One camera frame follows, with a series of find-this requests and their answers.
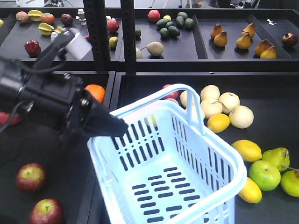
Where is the yellow lemon near basket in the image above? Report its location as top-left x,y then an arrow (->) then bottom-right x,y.
207,113 -> 230,133

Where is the yellow lemon right lower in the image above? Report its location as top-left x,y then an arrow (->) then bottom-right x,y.
238,177 -> 263,204

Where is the light blue plastic basket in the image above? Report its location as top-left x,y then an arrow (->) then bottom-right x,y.
88,84 -> 247,224

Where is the large orange right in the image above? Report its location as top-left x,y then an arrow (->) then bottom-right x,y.
85,84 -> 106,103

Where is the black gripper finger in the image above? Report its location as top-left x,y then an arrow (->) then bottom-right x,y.
80,90 -> 128,137

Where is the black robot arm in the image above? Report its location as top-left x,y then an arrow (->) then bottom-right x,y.
0,58 -> 128,142

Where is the white pear large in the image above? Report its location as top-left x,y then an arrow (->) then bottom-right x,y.
146,41 -> 164,56

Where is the pink apple behind basket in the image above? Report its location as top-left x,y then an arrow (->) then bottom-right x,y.
162,84 -> 179,100

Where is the dark red apple far right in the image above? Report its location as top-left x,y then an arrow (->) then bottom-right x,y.
282,33 -> 298,48

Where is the black wood produce display stand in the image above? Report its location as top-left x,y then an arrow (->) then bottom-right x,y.
0,8 -> 299,224

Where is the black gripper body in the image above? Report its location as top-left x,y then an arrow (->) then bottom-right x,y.
17,73 -> 93,147

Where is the red apple middle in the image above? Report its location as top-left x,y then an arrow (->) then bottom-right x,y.
15,163 -> 47,193

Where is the pink red apple centre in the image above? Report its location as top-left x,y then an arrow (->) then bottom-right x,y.
0,112 -> 22,126

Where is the yellow lemon right upper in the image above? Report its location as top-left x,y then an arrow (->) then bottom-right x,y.
231,140 -> 262,162

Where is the red apple front right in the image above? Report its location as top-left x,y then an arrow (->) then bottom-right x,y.
29,198 -> 64,224

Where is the red bell pepper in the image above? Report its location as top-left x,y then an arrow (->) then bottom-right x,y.
24,40 -> 41,58

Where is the green pear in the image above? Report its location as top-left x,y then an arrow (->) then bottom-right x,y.
262,147 -> 290,172

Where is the green apple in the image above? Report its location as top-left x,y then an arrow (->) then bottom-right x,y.
249,160 -> 281,191

